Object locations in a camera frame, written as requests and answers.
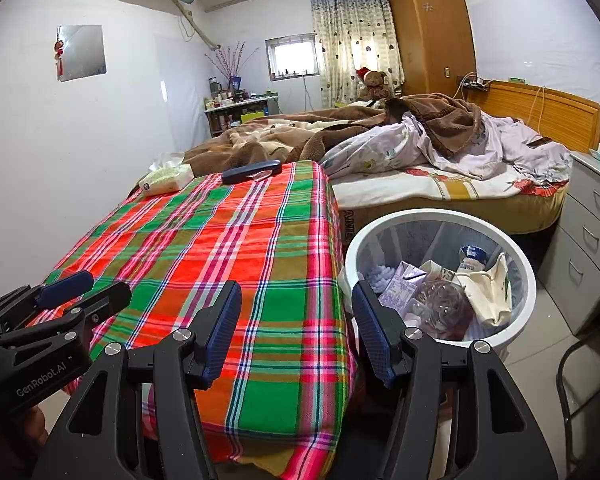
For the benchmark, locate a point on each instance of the black metal chair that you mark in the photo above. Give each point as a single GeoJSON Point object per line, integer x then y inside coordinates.
{"type": "Point", "coordinates": [559, 380]}

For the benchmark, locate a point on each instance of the red hanging ornament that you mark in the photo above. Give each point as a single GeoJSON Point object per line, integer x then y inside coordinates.
{"type": "Point", "coordinates": [60, 52]}

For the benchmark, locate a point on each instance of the tissue pack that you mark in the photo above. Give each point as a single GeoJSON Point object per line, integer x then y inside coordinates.
{"type": "Point", "coordinates": [167, 180]}

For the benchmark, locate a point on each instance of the clear bottle with red label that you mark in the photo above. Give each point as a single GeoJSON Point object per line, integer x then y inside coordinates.
{"type": "Point", "coordinates": [442, 305]}

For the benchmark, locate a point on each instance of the small window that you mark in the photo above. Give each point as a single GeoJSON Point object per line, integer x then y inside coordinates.
{"type": "Point", "coordinates": [290, 57]}

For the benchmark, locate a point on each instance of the person's left hand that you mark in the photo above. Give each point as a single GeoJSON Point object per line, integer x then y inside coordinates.
{"type": "Point", "coordinates": [25, 430]}

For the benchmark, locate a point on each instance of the floral bed sheet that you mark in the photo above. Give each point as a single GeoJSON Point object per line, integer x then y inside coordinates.
{"type": "Point", "coordinates": [430, 185]}

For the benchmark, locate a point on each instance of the wooden headboard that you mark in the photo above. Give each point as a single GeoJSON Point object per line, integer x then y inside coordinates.
{"type": "Point", "coordinates": [565, 110]}

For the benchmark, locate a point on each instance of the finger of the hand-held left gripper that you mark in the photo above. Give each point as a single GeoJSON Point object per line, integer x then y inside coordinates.
{"type": "Point", "coordinates": [65, 287]}
{"type": "Point", "coordinates": [105, 302]}

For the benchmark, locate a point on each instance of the brown blanket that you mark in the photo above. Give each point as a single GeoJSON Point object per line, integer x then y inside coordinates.
{"type": "Point", "coordinates": [280, 135]}

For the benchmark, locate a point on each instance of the patterned curtain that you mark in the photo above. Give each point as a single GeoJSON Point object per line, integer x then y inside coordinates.
{"type": "Point", "coordinates": [355, 35]}

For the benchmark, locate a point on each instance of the light floral quilt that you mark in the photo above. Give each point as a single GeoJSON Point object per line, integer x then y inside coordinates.
{"type": "Point", "coordinates": [380, 150]}

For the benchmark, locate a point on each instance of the white foam sleeve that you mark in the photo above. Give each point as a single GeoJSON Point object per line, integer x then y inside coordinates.
{"type": "Point", "coordinates": [380, 277]}

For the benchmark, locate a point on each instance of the air conditioner pipe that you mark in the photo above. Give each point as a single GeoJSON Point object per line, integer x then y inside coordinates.
{"type": "Point", "coordinates": [195, 25]}

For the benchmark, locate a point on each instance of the wooden wardrobe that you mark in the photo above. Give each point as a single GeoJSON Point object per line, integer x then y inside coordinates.
{"type": "Point", "coordinates": [430, 35]}

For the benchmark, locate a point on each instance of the white trash bin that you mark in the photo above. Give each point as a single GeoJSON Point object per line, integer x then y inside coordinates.
{"type": "Point", "coordinates": [430, 216]}

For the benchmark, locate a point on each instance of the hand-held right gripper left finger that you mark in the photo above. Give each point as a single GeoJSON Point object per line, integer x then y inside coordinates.
{"type": "Point", "coordinates": [220, 325]}

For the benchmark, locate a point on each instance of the small purple carton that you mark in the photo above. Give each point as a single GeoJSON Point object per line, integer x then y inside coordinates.
{"type": "Point", "coordinates": [405, 287]}

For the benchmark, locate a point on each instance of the low shelf cabinet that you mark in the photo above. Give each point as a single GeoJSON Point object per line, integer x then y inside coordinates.
{"type": "Point", "coordinates": [230, 117]}

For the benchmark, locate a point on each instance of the dark phone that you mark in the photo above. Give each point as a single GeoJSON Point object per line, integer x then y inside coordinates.
{"type": "Point", "coordinates": [536, 143]}

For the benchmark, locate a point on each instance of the power strip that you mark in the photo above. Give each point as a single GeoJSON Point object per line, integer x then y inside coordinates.
{"type": "Point", "coordinates": [472, 83]}

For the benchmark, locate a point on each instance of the grey drawer nightstand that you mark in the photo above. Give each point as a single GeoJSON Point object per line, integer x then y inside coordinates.
{"type": "Point", "coordinates": [580, 240]}

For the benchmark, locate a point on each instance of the white blue yogurt cup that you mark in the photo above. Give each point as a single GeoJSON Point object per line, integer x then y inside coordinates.
{"type": "Point", "coordinates": [472, 257]}

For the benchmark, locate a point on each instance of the group of toiletry bottles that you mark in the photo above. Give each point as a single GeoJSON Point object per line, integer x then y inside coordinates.
{"type": "Point", "coordinates": [225, 97]}

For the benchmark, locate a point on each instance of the yellow mattress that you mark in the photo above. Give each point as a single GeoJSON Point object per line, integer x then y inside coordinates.
{"type": "Point", "coordinates": [480, 212]}

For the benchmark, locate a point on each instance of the wall mirror sheet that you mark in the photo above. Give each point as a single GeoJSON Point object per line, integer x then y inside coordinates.
{"type": "Point", "coordinates": [82, 52]}

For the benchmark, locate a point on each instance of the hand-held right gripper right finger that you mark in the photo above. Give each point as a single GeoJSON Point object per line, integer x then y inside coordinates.
{"type": "Point", "coordinates": [375, 335]}

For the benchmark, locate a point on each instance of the vase of dry branches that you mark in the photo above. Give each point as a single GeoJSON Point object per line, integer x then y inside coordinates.
{"type": "Point", "coordinates": [230, 62]}

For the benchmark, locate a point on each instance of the brown teddy bear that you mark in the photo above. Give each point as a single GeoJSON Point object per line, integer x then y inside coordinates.
{"type": "Point", "coordinates": [375, 85]}

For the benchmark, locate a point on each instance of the plaid tablecloth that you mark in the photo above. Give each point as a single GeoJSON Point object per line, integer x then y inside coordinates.
{"type": "Point", "coordinates": [205, 240]}

